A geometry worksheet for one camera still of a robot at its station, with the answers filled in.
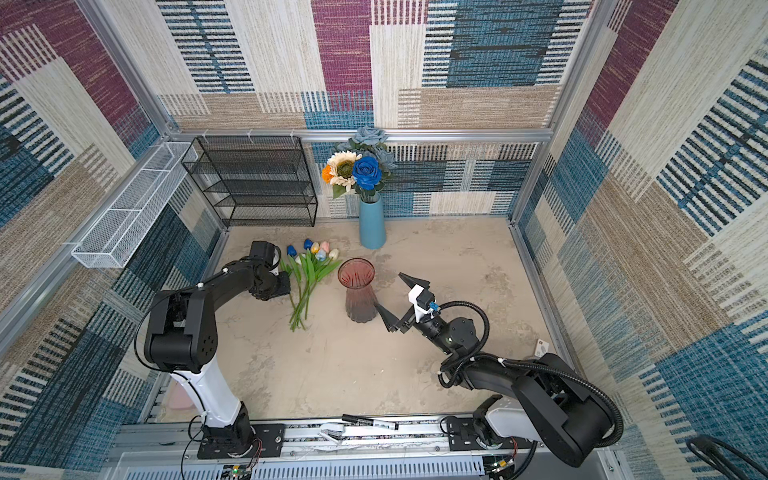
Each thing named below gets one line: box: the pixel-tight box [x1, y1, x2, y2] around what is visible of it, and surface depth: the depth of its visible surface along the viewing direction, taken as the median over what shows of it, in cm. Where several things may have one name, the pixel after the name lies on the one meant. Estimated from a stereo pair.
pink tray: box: [168, 381, 195, 410], surface depth 80 cm
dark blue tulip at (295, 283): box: [280, 244, 302, 324], surface depth 103 cm
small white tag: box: [534, 338, 549, 358], surface depth 89 cm
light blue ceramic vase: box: [359, 194, 387, 250], surface depth 111 cm
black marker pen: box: [342, 414, 399, 431], surface depth 77 cm
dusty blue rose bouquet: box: [336, 126, 398, 180], surface depth 89 cm
